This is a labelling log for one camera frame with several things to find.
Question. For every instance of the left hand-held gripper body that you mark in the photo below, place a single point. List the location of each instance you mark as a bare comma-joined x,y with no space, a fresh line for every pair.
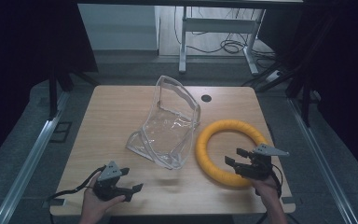
108,174

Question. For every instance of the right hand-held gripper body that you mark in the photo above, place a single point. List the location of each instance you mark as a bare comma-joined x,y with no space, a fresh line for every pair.
259,168

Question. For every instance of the clear plastic zipper bag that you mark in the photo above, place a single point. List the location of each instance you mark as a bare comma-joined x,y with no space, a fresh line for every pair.
167,133

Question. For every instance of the person's right hand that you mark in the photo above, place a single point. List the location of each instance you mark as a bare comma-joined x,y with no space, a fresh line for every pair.
268,191

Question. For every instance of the person's left hand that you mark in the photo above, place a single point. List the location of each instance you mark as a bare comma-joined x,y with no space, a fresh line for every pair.
91,203

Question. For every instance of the black floor plate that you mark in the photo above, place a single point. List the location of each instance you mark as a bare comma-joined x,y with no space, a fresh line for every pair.
61,132

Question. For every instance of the black table grommet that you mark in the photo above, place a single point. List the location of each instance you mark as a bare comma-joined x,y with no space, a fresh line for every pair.
206,98

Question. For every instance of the white power strip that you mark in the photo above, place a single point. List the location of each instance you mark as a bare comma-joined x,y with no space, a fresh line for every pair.
274,76

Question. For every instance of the dark curtain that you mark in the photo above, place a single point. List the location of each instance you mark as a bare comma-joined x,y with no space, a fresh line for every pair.
348,77
18,62

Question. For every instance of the aluminium floor rail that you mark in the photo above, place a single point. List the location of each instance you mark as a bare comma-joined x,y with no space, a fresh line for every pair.
28,161
320,155

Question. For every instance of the white metal desk frame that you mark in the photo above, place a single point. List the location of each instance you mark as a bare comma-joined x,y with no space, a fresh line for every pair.
217,25

